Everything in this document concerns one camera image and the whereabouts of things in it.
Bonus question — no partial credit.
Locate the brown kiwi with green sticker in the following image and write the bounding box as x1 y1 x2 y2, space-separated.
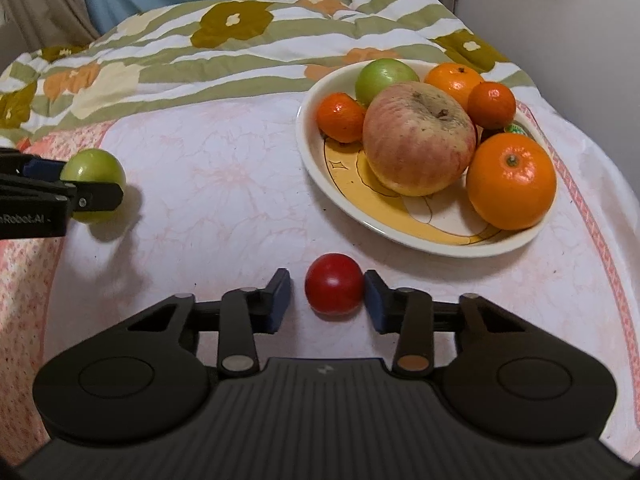
479 122 529 145

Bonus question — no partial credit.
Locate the pink patterned bed sheet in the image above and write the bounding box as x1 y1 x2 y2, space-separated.
0 77 640 461

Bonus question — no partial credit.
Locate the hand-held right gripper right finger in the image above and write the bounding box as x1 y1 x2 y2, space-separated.
364 269 576 377

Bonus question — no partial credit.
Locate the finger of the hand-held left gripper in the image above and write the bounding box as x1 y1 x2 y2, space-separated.
0 174 125 212
0 148 68 181

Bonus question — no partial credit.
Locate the small red tomato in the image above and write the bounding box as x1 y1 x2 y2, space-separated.
304 253 364 317

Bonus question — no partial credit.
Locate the floral striped quilt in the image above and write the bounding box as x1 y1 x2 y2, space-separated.
0 0 536 146

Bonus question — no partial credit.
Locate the green apple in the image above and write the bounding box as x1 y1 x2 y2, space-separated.
355 58 423 108
60 148 127 225

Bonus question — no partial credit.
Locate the cream plate with yellow print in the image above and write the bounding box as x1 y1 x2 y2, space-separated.
296 57 551 259

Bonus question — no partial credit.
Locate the small mandarin orange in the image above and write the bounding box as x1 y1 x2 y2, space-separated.
316 92 368 143
467 81 517 130

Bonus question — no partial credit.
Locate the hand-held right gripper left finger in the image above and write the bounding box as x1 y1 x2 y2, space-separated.
75 268 292 377

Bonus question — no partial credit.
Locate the large red-yellow apple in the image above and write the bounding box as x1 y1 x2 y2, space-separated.
362 81 478 197

